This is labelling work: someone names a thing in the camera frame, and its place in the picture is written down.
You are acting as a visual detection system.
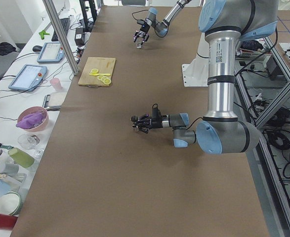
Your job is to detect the green clamp tool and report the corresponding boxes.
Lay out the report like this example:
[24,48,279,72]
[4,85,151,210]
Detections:
[39,30,50,40]

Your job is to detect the black keyboard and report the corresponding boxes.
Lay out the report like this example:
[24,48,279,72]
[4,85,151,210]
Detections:
[51,17,71,42]

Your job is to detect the small clear glass cup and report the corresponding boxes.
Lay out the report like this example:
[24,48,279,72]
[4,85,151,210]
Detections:
[135,39,143,49]

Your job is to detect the green cup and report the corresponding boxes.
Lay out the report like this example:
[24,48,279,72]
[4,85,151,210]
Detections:
[8,148,35,168]

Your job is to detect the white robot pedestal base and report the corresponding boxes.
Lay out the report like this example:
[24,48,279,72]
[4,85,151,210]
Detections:
[182,33,209,87]

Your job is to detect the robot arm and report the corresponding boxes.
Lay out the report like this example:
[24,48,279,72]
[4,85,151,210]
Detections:
[131,0,279,154]
[132,0,191,49]

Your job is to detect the steel double jigger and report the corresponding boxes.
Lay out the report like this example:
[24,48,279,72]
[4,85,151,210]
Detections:
[130,115,139,132]

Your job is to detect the yellow plastic knife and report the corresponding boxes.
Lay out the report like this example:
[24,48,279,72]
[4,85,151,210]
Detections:
[89,73,111,76]

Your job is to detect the teach pendant near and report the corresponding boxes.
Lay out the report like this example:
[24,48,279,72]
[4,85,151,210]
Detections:
[8,64,47,92]

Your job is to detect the grey cup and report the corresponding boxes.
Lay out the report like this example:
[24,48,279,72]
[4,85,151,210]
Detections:
[0,162,19,175]

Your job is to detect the purple cloth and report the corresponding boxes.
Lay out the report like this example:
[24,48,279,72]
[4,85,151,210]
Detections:
[16,112,45,129]

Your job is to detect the red cup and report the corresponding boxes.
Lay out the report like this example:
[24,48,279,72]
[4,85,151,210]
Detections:
[0,213,18,230]

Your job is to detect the teach pendant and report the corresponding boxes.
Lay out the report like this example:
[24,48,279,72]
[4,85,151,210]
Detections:
[37,41,64,64]
[8,64,47,92]

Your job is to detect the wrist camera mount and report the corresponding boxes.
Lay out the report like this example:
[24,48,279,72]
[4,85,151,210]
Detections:
[152,103,161,119]
[136,19,145,25]

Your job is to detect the wine glass lying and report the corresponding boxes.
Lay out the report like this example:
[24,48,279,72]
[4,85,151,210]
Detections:
[17,134,44,158]

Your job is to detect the black computer mouse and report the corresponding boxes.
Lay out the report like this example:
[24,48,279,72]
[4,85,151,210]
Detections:
[32,45,42,52]

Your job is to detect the pink cup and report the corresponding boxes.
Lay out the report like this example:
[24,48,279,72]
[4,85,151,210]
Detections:
[50,78,63,92]

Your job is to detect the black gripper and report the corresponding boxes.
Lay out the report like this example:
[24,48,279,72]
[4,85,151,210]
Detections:
[133,113,169,134]
[133,21,150,45]

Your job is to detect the white green-rimmed bowl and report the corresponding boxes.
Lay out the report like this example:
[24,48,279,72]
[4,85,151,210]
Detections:
[0,192,22,216]

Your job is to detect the lemon slice on knife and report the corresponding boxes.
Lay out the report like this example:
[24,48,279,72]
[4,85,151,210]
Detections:
[90,69,99,75]

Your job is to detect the wooden cutting board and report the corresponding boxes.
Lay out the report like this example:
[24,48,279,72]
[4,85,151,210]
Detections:
[78,57,116,87]

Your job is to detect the teach pendant far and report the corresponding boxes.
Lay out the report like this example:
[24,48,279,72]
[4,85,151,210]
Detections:
[37,41,64,64]

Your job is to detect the black power adapter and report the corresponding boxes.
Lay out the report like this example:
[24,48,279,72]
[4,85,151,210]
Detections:
[75,28,85,46]

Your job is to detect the pink bowl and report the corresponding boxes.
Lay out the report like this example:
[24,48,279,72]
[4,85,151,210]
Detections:
[16,106,49,132]

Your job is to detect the aluminium frame post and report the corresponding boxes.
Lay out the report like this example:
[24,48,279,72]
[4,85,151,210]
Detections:
[43,0,79,76]

